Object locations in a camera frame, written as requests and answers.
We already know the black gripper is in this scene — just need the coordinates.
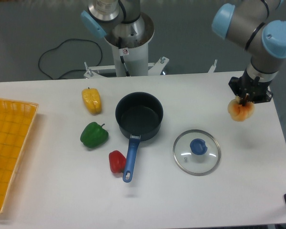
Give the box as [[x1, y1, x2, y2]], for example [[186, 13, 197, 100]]
[[228, 71, 273, 106]]

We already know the round glazed bread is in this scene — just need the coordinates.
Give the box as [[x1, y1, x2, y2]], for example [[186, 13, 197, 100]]
[[227, 96, 255, 122]]

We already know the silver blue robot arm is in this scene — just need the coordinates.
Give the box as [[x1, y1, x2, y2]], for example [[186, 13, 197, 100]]
[[81, 0, 286, 106]]

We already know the glass lid blue knob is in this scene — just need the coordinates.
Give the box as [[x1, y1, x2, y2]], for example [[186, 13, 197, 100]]
[[173, 129, 221, 176]]

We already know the red bell pepper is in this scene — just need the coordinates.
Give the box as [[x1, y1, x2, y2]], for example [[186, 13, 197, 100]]
[[109, 150, 126, 173]]

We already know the yellow bell pepper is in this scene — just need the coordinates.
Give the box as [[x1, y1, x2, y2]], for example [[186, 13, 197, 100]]
[[82, 88, 102, 115]]

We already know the green bell pepper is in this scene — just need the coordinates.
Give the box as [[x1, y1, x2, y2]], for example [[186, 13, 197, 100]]
[[80, 122, 109, 148]]

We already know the yellow wicker basket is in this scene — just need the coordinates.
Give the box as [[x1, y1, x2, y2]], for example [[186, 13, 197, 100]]
[[0, 98, 39, 213]]

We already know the white metal base frame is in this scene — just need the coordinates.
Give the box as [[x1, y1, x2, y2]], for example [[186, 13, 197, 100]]
[[83, 56, 218, 79]]

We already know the dark pot blue handle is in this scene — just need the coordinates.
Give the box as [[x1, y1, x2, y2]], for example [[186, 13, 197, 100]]
[[115, 92, 163, 183]]

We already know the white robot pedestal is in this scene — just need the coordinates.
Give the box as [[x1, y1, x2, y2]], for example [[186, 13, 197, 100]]
[[105, 12, 154, 77]]

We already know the black cable on floor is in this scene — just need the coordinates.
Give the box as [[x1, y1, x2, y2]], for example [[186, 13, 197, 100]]
[[38, 39, 103, 80]]

